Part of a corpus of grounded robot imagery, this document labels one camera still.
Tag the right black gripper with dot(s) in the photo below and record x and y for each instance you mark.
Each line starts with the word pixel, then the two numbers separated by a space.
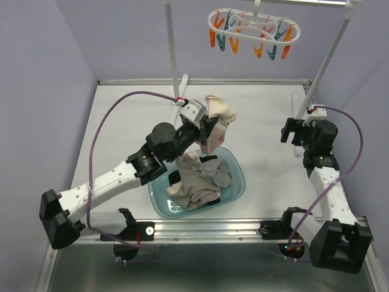
pixel 293 134

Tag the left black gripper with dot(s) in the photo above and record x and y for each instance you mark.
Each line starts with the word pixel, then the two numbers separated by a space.
pixel 206 129

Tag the pink underwear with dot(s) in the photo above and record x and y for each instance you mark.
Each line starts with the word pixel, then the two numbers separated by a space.
pixel 217 108

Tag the black underwear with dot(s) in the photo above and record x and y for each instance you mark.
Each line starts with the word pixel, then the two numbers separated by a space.
pixel 174 178

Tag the dark grey underwear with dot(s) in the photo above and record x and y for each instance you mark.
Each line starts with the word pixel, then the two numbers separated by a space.
pixel 216 172

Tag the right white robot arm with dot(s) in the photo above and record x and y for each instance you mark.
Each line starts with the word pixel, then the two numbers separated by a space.
pixel 335 238

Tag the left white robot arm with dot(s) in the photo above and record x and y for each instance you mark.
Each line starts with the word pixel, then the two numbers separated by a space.
pixel 61 213

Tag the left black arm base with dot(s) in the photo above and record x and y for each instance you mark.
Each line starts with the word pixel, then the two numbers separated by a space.
pixel 134 232

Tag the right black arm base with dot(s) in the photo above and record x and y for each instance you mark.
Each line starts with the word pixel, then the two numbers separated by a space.
pixel 281 230

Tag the white clip hanger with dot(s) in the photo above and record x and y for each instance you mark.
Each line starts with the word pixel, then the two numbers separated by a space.
pixel 270 36

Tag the teal plastic basin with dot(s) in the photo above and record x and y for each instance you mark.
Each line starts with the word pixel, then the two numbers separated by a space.
pixel 181 192

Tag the white drying rack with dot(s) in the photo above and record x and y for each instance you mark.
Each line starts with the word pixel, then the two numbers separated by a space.
pixel 350 7

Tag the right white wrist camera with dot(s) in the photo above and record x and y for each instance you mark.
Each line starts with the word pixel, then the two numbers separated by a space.
pixel 315 112

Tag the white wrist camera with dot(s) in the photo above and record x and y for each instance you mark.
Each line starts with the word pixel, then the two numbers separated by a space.
pixel 191 110
pixel 315 112

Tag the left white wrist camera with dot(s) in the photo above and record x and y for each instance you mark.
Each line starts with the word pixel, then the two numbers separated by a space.
pixel 191 110

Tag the aluminium mounting rail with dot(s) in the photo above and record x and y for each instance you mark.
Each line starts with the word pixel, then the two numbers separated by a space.
pixel 212 228

